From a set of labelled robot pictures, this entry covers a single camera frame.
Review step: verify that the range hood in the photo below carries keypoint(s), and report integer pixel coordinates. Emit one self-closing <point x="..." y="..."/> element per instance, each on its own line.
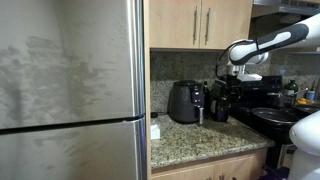
<point x="300" y="7"/>

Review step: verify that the wooden lower cabinet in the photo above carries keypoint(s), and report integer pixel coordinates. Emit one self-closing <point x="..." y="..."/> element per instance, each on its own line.
<point x="239" y="166"/>

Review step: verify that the wooden upper cabinet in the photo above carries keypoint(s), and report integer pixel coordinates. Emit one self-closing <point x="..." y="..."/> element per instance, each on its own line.
<point x="198" y="24"/>

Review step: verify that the green glass bottle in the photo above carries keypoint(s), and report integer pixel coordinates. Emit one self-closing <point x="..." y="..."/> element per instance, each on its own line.
<point x="291" y="88"/>

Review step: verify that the wooden cabinet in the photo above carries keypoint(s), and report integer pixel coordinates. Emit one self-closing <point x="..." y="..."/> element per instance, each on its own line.
<point x="198" y="24"/>
<point x="239" y="166"/>

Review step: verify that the black air fryer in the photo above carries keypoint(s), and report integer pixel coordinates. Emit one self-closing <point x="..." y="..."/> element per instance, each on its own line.
<point x="186" y="102"/>

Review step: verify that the black electric stove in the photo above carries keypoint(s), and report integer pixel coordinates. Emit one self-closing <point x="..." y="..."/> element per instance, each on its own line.
<point x="262" y="106"/>

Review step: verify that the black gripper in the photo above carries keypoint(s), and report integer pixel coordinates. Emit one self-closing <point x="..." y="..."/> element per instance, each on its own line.
<point x="229" y="86"/>

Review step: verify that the black whey protein packet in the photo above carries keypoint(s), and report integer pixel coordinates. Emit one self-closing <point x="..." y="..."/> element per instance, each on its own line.
<point x="220" y="105"/>

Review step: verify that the blue cup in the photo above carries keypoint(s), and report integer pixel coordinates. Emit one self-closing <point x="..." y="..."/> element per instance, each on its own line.
<point x="310" y="95"/>

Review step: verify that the stainless steel refrigerator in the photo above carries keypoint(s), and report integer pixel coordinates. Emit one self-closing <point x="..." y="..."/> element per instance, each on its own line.
<point x="72" y="101"/>

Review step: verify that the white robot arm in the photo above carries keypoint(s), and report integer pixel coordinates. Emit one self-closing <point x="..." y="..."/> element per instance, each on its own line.
<point x="305" y="134"/>

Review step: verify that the black frying pan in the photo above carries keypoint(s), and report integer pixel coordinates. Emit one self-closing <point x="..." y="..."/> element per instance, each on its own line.
<point x="274" y="116"/>

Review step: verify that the dark glass bottle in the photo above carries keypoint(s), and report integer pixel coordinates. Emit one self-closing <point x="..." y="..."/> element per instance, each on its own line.
<point x="206" y="98"/>

